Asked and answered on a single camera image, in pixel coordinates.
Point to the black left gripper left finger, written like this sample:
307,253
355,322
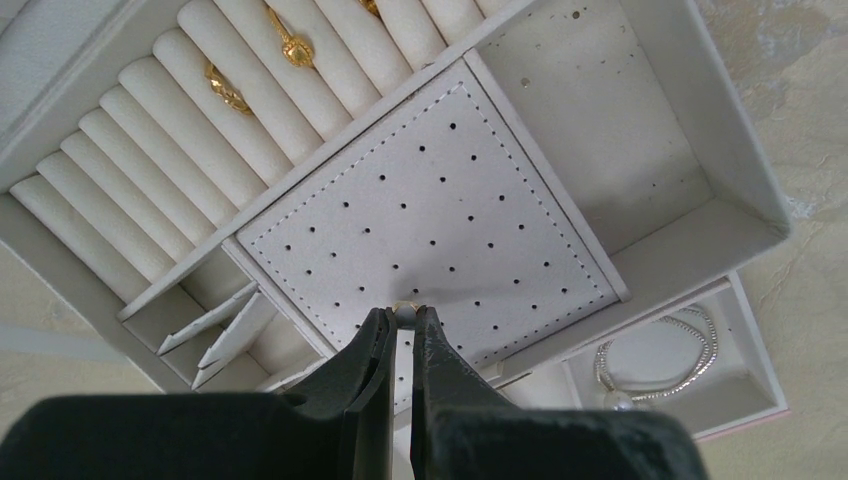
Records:
334,424

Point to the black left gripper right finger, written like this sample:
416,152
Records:
462,428

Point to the small gold earring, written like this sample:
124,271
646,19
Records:
405,314

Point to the pink jewelry box drawer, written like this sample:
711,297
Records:
700,359

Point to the pink jewelry box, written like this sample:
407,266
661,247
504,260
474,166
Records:
244,180

